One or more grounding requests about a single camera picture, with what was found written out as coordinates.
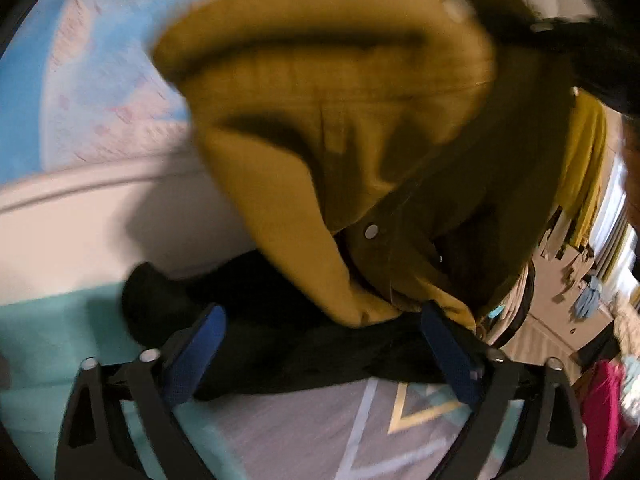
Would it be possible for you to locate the black garment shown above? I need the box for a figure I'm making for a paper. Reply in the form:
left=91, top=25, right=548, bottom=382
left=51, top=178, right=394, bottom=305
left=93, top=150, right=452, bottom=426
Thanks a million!
left=120, top=250, right=486, bottom=401

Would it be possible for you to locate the brown olive jacket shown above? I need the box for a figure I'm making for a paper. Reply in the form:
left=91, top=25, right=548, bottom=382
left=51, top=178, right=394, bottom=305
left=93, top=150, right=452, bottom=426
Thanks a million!
left=151, top=0, right=574, bottom=328

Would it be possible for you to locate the magenta garment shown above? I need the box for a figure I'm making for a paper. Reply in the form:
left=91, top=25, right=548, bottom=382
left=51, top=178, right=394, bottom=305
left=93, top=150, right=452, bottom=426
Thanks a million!
left=578, top=360, right=622, bottom=480

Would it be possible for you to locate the colourful wall map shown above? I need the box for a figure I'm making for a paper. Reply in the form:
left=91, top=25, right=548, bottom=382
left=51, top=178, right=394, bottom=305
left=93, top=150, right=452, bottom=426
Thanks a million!
left=1, top=0, right=194, bottom=183

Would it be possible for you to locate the mustard hanging sweater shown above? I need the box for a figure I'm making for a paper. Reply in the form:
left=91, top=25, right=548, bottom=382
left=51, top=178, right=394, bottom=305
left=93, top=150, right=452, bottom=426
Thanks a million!
left=555, top=90, right=608, bottom=248

